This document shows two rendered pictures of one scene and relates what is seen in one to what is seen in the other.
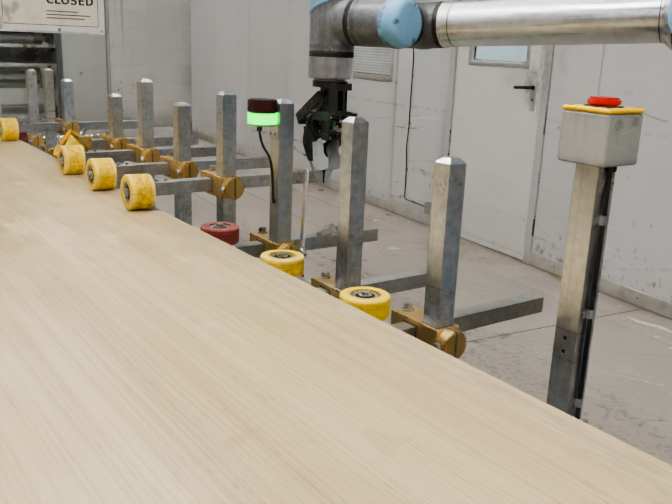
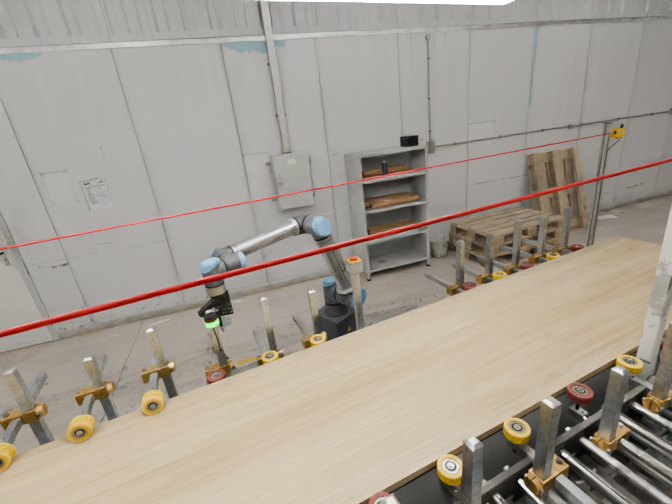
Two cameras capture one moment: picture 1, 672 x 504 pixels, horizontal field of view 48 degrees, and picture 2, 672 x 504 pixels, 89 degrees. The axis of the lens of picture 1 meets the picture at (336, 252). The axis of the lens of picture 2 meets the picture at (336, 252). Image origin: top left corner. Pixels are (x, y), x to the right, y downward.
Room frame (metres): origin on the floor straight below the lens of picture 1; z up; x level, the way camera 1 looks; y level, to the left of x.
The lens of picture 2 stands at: (0.64, 1.36, 1.91)
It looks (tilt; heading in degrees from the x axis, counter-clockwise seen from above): 20 degrees down; 284
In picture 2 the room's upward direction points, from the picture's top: 7 degrees counter-clockwise
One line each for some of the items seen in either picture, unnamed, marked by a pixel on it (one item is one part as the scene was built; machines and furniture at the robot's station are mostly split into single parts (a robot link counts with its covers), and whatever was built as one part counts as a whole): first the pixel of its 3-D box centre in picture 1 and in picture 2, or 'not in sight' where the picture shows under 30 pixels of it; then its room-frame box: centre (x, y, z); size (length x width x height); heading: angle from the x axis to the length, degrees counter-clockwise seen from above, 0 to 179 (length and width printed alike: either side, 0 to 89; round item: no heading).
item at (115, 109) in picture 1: (117, 170); not in sight; (2.38, 0.70, 0.87); 0.04 x 0.04 x 0.48; 36
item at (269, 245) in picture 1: (273, 249); (220, 369); (1.59, 0.14, 0.85); 0.14 x 0.06 x 0.05; 36
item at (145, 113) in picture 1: (146, 163); (34, 417); (2.18, 0.56, 0.93); 0.04 x 0.04 x 0.48; 36
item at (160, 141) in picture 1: (145, 142); not in sight; (2.48, 0.64, 0.95); 0.37 x 0.03 x 0.03; 126
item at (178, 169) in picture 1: (178, 168); (96, 391); (1.99, 0.43, 0.95); 0.14 x 0.06 x 0.05; 36
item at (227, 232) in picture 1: (219, 250); (218, 384); (1.53, 0.24, 0.85); 0.08 x 0.08 x 0.11
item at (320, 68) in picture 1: (331, 69); (215, 288); (1.57, 0.02, 1.23); 0.10 x 0.09 x 0.05; 126
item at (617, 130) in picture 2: not in sight; (602, 194); (-0.74, -1.49, 1.20); 0.15 x 0.12 x 1.00; 36
